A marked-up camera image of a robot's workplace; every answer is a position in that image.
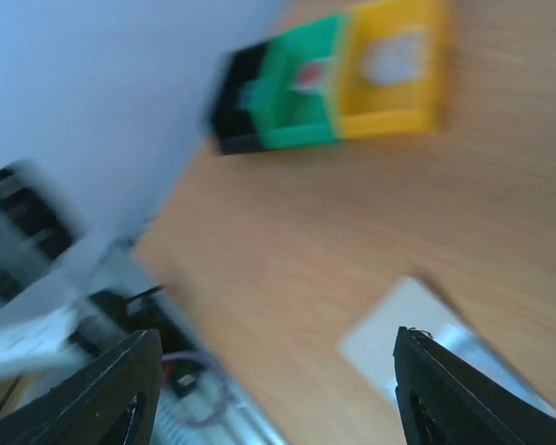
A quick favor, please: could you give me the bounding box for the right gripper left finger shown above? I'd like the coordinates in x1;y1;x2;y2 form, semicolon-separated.
0;329;162;444

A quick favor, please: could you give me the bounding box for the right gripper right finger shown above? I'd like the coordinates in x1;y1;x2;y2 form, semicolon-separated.
394;348;556;445

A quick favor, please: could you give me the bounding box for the beige card holder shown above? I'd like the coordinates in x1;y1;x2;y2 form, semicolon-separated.
337;276;556;418

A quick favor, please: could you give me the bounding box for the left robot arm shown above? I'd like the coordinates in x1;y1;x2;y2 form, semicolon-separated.
0;159;128;380

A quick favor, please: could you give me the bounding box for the teal card in black bin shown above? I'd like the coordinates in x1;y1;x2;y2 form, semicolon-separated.
235;78;265;112

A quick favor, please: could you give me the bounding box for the card in yellow bin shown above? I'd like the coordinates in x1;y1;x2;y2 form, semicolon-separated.
359;30;430;86

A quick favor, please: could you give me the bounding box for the red card in green bin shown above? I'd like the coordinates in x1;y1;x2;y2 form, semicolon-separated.
289;57;332;95

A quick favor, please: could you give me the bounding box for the black plastic bin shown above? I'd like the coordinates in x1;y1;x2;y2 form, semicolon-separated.
208;40;270;156

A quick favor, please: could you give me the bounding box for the green plastic bin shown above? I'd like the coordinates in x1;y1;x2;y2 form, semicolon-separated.
250;13;348;150

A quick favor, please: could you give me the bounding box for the yellow plastic bin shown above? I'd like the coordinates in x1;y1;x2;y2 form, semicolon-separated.
334;1;450;139

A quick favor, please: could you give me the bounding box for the aluminium front rail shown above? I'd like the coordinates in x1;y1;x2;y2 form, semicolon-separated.
89;246;286;444

